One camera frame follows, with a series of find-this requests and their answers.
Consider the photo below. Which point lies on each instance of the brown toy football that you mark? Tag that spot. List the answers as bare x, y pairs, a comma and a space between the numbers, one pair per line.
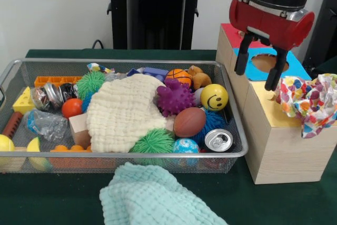
189, 122

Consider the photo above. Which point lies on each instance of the mint green knitted cloth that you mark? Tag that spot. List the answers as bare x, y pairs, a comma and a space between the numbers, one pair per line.
152, 196

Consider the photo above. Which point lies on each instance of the green spiky ball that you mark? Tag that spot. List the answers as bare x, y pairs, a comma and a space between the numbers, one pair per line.
91, 84
152, 143

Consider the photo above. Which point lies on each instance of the yellow smiley face ball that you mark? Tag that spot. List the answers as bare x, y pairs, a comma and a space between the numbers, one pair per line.
214, 97

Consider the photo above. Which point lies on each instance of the white multicolour print cloth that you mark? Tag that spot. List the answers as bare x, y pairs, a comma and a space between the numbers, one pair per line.
310, 104

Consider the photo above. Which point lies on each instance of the purple spiky ball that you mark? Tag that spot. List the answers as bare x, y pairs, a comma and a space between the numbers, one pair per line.
176, 98

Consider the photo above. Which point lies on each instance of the wooden box with three holes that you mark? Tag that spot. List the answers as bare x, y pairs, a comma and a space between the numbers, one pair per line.
274, 146

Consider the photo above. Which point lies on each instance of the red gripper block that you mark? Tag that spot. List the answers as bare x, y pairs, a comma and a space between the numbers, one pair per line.
274, 25

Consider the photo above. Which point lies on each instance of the orange toy basketball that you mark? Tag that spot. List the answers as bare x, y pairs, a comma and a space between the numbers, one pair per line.
179, 76

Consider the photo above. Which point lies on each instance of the yellow cheese wedge toy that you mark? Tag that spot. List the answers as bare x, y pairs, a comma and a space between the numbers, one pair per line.
23, 103

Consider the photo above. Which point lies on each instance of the plain yellow ball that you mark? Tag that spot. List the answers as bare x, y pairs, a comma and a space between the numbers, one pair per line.
6, 143

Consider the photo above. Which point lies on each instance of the orange toy brick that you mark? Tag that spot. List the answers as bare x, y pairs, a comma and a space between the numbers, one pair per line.
71, 149

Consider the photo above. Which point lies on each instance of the orange plastic tray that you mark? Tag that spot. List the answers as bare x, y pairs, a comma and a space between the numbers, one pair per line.
52, 80

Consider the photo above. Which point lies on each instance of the red ball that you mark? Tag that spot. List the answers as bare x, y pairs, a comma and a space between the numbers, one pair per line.
72, 108

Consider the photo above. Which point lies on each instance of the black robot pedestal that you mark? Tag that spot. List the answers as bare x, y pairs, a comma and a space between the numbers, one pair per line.
152, 14

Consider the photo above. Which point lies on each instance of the plain wooden block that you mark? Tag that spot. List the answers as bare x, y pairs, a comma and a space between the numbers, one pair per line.
80, 130

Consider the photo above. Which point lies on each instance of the silver drink can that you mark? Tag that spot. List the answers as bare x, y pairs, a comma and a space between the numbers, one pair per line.
218, 140

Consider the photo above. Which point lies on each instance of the cream knitted cloth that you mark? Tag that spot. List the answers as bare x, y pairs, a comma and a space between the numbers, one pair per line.
124, 114

